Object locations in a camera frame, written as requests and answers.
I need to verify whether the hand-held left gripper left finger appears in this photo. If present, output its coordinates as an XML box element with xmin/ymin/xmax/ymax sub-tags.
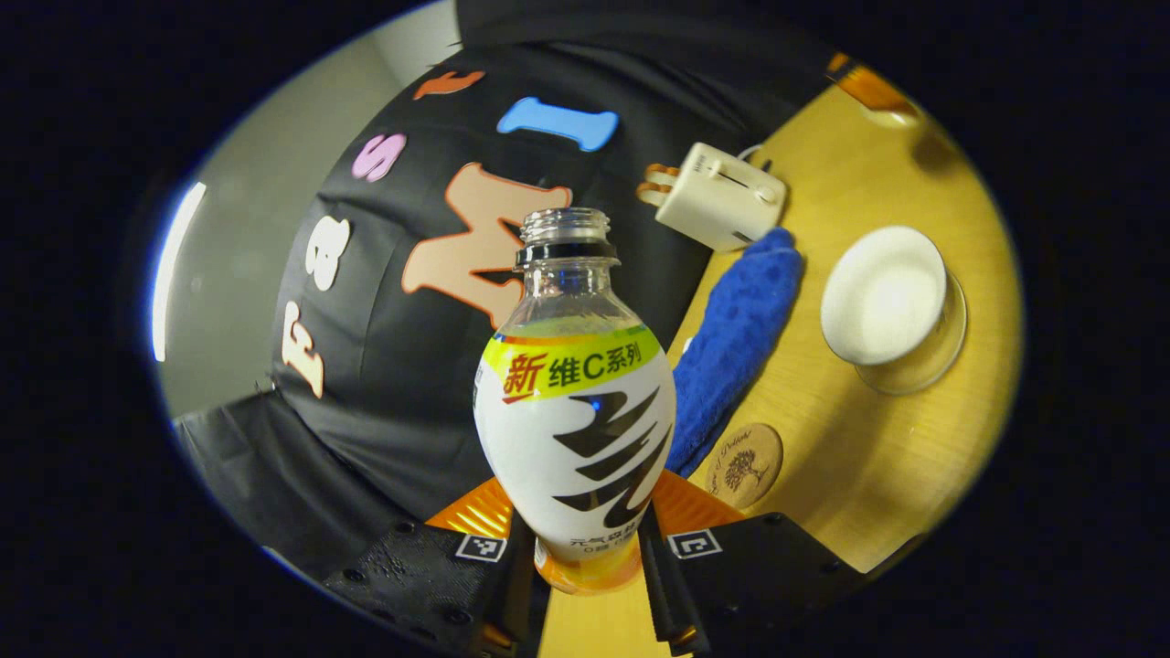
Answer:
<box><xmin>320</xmin><ymin>475</ymin><xmax>549</xmax><ymax>657</ymax></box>

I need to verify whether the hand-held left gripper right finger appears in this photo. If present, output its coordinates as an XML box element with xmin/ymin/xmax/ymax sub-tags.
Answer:
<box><xmin>637</xmin><ymin>469</ymin><xmax>865</xmax><ymax>657</ymax></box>

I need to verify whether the white teacup lid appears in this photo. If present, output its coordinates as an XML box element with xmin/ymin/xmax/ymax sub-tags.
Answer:
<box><xmin>859</xmin><ymin>102</ymin><xmax>922</xmax><ymax>129</ymax></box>

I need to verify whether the round wooden coaster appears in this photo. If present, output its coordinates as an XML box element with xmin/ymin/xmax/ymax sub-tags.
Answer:
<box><xmin>706</xmin><ymin>422</ymin><xmax>784</xmax><ymax>510</ymax></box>

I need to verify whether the clear labelled water bottle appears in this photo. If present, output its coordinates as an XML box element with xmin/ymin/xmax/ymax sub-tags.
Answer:
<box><xmin>473</xmin><ymin>207</ymin><xmax>678</xmax><ymax>596</ymax></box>

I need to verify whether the white teacup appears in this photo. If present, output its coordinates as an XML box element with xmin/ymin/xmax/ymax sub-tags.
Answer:
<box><xmin>820</xmin><ymin>226</ymin><xmax>949</xmax><ymax>366</ymax></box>

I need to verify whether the teacup saucer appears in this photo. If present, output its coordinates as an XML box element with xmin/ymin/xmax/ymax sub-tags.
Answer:
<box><xmin>855</xmin><ymin>270</ymin><xmax>968</xmax><ymax>397</ymax></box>

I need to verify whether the white toaster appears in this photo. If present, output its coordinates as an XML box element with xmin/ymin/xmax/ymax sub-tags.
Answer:
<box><xmin>654</xmin><ymin>142</ymin><xmax>788</xmax><ymax>254</ymax></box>

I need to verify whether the black backdrop cloth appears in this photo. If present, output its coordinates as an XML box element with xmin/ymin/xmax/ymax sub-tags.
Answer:
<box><xmin>174</xmin><ymin>0</ymin><xmax>842</xmax><ymax>581</ymax></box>

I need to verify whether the blue towel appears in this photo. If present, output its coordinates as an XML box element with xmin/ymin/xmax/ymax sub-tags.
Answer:
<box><xmin>665</xmin><ymin>228</ymin><xmax>804</xmax><ymax>478</ymax></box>

